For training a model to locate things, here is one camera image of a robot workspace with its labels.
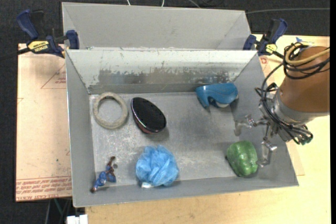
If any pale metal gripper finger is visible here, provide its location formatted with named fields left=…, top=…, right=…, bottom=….
left=234, top=114, right=264, bottom=137
left=258, top=140, right=278, bottom=168

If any green toy bell pepper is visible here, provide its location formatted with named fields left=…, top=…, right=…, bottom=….
left=226, top=140, right=259, bottom=178

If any grey metal bin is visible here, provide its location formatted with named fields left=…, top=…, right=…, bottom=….
left=61, top=2, right=299, bottom=208

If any black egg-shaped object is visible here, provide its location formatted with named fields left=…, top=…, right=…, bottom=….
left=130, top=97, right=167, bottom=135

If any blue mesh bath sponge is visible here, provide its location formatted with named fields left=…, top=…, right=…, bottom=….
left=135, top=145, right=180, bottom=188

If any small blue and brown toy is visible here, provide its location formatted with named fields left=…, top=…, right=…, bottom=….
left=90, top=156, right=117, bottom=194

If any brown cardboard board, red print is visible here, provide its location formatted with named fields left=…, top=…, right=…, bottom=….
left=15, top=43, right=306, bottom=202

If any beige ring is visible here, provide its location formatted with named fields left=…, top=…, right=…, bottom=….
left=92, top=91, right=130, bottom=130

